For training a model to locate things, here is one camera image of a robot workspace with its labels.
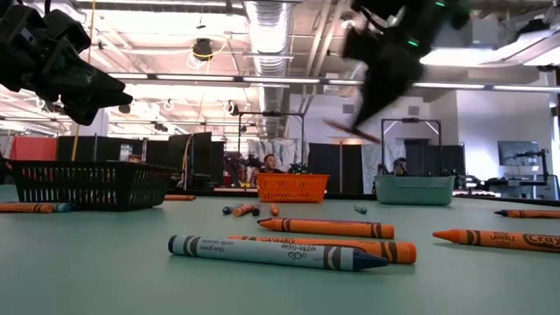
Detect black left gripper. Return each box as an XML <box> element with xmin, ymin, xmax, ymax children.
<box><xmin>10</xmin><ymin>37</ymin><xmax>134</xmax><ymax>127</ymax></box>

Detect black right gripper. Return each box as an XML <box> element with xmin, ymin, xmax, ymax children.
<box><xmin>343</xmin><ymin>12</ymin><xmax>425</xmax><ymax>129</ymax></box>

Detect white pillar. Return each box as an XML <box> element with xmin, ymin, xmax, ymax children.
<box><xmin>71</xmin><ymin>108</ymin><xmax>110</xmax><ymax>137</ymax></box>

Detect black mesh basket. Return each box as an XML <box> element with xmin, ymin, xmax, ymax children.
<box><xmin>7</xmin><ymin>159</ymin><xmax>174</xmax><ymax>212</ymax></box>

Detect person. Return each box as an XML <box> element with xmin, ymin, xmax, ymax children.
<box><xmin>260</xmin><ymin>152</ymin><xmax>281</xmax><ymax>175</ymax></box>
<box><xmin>392</xmin><ymin>157</ymin><xmax>410</xmax><ymax>177</ymax></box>

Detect red partition panel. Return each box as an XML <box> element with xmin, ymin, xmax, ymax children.
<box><xmin>8</xmin><ymin>135</ymin><xmax>59</xmax><ymax>186</ymax></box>

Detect black curtain panel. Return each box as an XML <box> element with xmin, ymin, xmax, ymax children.
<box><xmin>308</xmin><ymin>143</ymin><xmax>365</xmax><ymax>194</ymax></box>

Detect teal plastic bin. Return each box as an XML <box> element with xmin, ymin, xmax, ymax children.
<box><xmin>374</xmin><ymin>174</ymin><xmax>456</xmax><ymax>207</ymax></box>

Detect long ceiling light strip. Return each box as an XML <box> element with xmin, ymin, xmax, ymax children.
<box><xmin>108</xmin><ymin>73</ymin><xmax>560</xmax><ymax>94</ymax></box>

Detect black partition panels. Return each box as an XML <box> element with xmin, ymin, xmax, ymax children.
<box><xmin>56</xmin><ymin>132</ymin><xmax>227</xmax><ymax>190</ymax></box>

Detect crumpled white sheet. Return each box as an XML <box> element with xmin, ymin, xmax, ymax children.
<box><xmin>247</xmin><ymin>138</ymin><xmax>310</xmax><ymax>174</ymax></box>

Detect orange mesh basket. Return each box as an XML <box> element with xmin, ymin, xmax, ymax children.
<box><xmin>255</xmin><ymin>172</ymin><xmax>330</xmax><ymax>204</ymax></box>

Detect neighbouring work table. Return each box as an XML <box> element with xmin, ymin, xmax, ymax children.
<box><xmin>454</xmin><ymin>172</ymin><xmax>560</xmax><ymax>203</ymax></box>

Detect teal table mat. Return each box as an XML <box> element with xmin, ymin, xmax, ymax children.
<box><xmin>0</xmin><ymin>185</ymin><xmax>560</xmax><ymax>315</ymax></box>

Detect black frame stand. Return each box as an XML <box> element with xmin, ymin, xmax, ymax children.
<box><xmin>380</xmin><ymin>116</ymin><xmax>443</xmax><ymax>177</ymax></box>
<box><xmin>237</xmin><ymin>111</ymin><xmax>306</xmax><ymax>176</ymax></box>

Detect yellow hanging cord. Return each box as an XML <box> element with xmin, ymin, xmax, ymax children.
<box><xmin>71</xmin><ymin>0</ymin><xmax>96</xmax><ymax>162</ymax></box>

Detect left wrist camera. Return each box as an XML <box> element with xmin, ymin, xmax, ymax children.
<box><xmin>43</xmin><ymin>8</ymin><xmax>92</xmax><ymax>56</ymax></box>

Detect black ceiling cable reel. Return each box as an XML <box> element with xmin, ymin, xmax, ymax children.
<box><xmin>191</xmin><ymin>38</ymin><xmax>214</xmax><ymax>62</ymax></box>

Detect corrugated silver duct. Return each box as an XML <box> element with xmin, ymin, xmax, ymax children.
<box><xmin>243</xmin><ymin>0</ymin><xmax>293</xmax><ymax>137</ymax></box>

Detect black wall monitor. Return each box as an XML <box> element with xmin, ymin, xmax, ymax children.
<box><xmin>497</xmin><ymin>140</ymin><xmax>541</xmax><ymax>167</ymax></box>

